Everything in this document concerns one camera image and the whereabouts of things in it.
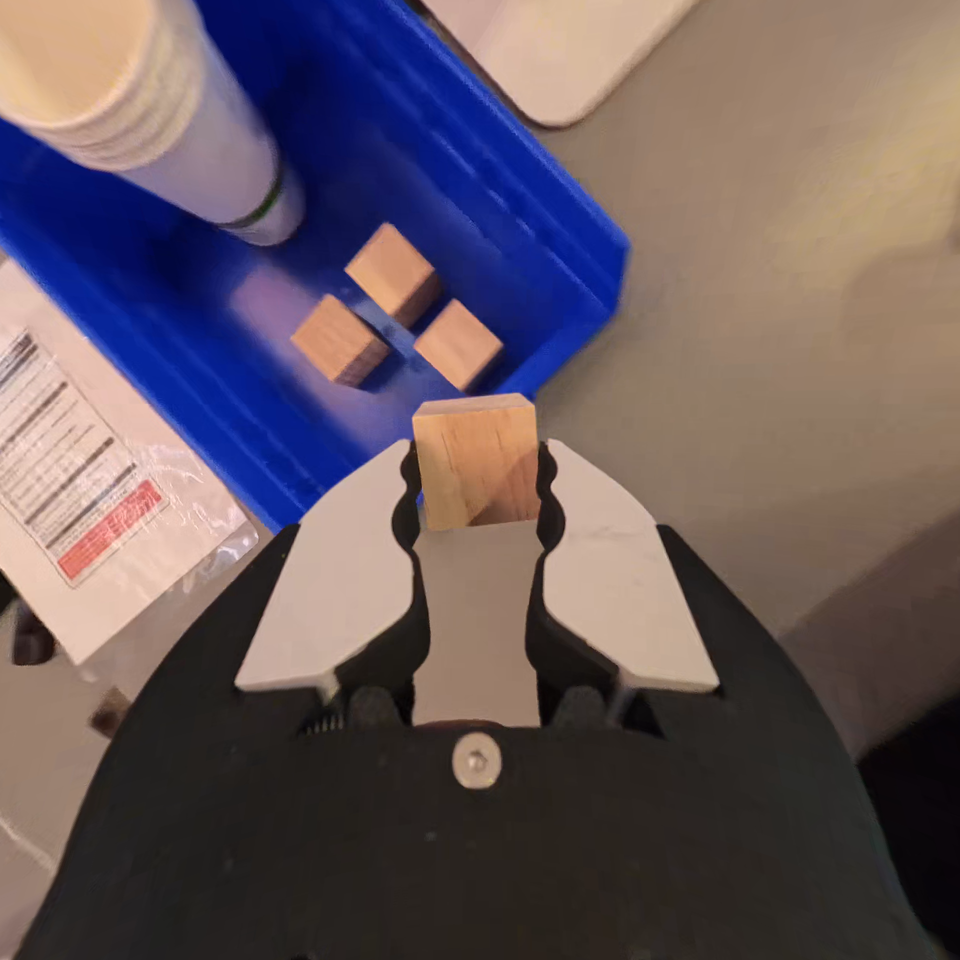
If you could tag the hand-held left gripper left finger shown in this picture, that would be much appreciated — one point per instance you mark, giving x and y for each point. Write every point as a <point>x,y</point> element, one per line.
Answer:
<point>330,592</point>

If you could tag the white paper cup stack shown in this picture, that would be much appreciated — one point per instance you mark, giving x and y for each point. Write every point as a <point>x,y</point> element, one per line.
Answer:
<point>150,97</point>

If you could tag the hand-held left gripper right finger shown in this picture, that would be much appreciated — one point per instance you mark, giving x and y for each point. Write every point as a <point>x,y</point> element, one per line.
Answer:
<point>630,592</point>

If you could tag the blue plastic bin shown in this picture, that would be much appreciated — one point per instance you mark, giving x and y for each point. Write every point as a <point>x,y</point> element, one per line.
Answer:
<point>420,172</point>

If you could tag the clear bag with label sheet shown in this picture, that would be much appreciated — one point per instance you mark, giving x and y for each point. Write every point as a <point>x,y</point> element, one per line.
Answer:
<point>90,480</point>

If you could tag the wooden cube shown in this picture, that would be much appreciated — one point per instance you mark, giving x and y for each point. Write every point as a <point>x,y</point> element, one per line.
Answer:
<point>394,271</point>
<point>480,465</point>
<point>341,339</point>
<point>457,346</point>

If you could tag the grey desk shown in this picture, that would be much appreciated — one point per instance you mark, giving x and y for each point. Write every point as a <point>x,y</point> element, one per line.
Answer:
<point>750,337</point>

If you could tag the white lamp stand base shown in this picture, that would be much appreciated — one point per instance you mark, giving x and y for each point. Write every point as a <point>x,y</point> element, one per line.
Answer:
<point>562,52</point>

